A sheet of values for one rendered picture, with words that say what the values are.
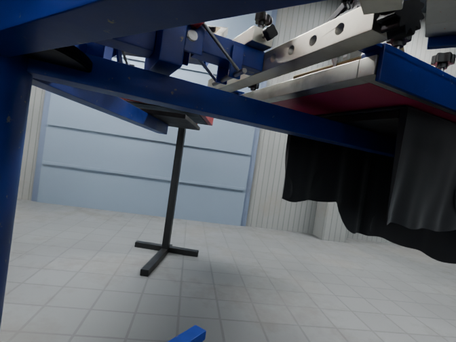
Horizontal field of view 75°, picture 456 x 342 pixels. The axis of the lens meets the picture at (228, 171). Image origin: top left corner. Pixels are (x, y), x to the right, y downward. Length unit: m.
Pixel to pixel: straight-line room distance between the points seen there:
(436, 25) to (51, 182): 3.83
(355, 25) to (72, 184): 3.60
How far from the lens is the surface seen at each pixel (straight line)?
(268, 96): 0.89
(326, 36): 0.64
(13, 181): 0.66
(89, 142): 3.82
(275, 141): 3.83
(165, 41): 0.65
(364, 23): 0.58
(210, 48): 0.73
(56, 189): 3.96
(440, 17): 0.46
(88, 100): 0.97
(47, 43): 0.48
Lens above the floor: 0.75
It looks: 1 degrees down
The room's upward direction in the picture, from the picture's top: 8 degrees clockwise
